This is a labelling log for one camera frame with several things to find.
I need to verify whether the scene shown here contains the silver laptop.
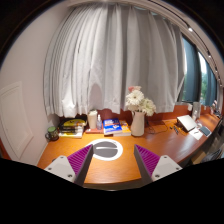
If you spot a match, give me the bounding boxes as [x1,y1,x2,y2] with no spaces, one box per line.
[177,115,197,132]

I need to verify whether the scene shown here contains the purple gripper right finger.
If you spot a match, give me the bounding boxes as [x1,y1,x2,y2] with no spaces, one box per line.
[134,144,182,185]

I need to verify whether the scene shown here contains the stack of dark books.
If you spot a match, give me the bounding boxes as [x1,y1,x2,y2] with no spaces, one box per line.
[58,119,86,138]

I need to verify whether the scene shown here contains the white curtain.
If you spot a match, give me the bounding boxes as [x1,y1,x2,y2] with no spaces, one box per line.
[44,3,184,117]

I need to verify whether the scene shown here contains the white and pink flowers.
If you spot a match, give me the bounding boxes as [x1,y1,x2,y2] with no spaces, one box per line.
[125,86,156,116]

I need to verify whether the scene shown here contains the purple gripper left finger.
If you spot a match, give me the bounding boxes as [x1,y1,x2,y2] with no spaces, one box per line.
[45,144,93,186]

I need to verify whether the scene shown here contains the white ceramic vase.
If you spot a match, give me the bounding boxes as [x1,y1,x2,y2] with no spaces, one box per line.
[131,112,145,137]

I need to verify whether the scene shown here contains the orange book under blue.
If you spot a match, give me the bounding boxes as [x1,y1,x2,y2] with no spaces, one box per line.
[114,120,131,137]

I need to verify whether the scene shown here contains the small clear bottle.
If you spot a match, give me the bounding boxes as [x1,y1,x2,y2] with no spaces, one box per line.
[97,114,102,130]

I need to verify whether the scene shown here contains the round white mouse pad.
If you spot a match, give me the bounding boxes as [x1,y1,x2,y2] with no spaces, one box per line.
[90,138,123,161]

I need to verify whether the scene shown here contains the white cylindrical container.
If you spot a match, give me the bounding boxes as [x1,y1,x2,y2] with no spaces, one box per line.
[87,110,98,129]

